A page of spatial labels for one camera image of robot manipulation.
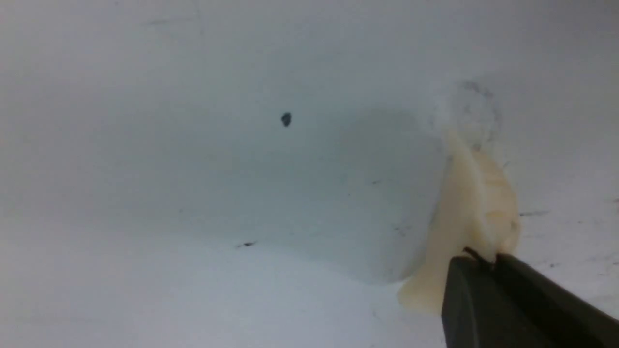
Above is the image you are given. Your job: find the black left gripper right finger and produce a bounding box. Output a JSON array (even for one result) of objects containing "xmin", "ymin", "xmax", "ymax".
[{"xmin": 493, "ymin": 254, "xmax": 619, "ymax": 348}]

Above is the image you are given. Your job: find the white dumpling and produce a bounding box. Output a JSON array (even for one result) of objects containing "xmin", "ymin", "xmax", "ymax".
[{"xmin": 398, "ymin": 126, "xmax": 521, "ymax": 315}]

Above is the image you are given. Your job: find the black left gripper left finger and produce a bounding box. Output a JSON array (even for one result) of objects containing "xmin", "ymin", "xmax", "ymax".
[{"xmin": 441, "ymin": 247, "xmax": 557, "ymax": 348}]

